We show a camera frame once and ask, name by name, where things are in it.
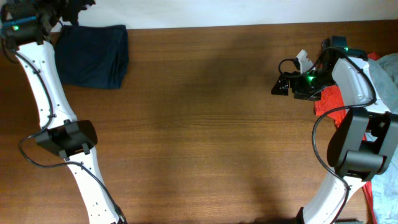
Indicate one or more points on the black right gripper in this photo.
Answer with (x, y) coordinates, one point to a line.
(285, 81)

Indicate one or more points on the dark green t-shirt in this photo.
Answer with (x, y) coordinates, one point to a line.
(52, 10)

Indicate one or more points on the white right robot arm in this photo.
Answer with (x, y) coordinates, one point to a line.
(363, 144)

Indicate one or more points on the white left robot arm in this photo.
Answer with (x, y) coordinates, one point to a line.
(25, 32)

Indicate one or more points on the red t-shirt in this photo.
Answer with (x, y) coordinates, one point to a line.
(331, 98)

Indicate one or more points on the light blue grey t-shirt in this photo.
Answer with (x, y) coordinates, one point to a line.
(383, 72)

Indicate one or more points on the folded navy blue garment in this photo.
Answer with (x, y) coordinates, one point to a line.
(92, 57)

